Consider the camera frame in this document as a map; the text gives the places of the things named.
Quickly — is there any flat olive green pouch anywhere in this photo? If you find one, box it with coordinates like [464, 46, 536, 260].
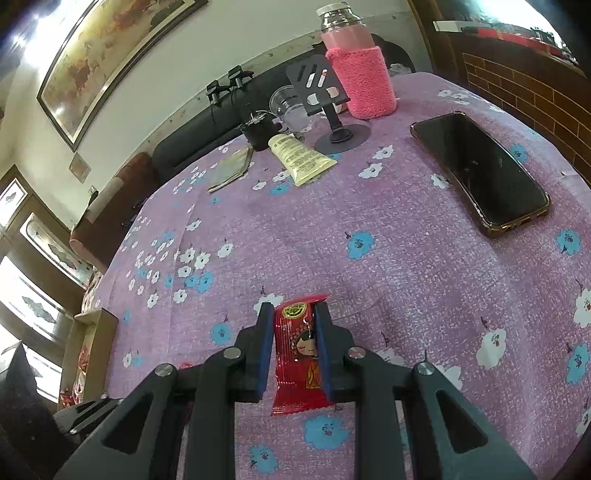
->
[207, 147, 254, 193]

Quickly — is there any dark grey phone stand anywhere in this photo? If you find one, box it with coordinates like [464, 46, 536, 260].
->
[285, 54, 373, 154]

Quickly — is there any clear plastic cup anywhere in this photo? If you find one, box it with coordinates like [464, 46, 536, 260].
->
[269, 85, 311, 136]

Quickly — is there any pink bottle with knitted sleeve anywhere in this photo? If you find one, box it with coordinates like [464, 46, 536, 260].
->
[316, 2, 399, 121]

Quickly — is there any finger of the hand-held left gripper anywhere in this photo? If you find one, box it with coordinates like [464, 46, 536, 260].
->
[53, 397, 125, 438]

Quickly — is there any black clip device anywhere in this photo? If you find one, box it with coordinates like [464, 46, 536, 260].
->
[205, 80, 227, 109]
[228, 66, 254, 90]

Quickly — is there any black smartphone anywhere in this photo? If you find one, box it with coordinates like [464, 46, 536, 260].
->
[410, 112, 551, 239]

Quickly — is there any shallow cardboard box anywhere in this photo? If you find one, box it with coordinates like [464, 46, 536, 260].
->
[58, 308, 119, 408]

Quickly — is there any framed horse painting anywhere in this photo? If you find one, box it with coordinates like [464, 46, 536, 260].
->
[36, 0, 209, 152]

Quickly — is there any patterned seat blanket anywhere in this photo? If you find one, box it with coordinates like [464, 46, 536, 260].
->
[81, 272, 103, 315]

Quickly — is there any cream yellow tube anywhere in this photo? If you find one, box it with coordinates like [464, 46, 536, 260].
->
[268, 134, 338, 188]

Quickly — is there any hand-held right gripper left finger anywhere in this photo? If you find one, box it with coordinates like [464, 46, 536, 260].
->
[53, 302, 275, 480]

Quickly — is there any brick pattern wooden cabinet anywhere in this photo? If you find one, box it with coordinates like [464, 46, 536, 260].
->
[434, 18, 591, 186]

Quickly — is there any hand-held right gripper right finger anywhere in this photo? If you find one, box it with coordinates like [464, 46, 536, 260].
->
[313, 302, 539, 480]

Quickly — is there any brown armchair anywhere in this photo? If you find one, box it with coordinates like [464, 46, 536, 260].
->
[69, 152, 160, 274]

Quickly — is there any wooden glass panel door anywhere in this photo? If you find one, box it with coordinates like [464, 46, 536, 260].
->
[0, 166, 97, 403]

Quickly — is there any black leather sofa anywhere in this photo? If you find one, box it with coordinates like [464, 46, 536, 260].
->
[152, 34, 416, 186]

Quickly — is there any red doll print snack packet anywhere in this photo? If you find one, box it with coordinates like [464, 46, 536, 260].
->
[270, 293, 336, 416]

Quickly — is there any long red box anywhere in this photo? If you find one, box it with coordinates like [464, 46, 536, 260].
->
[479, 25, 570, 57]

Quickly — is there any black mug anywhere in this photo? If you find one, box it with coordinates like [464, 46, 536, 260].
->
[240, 113, 283, 150]

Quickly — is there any small wall plaque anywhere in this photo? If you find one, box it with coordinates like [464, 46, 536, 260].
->
[69, 154, 91, 182]

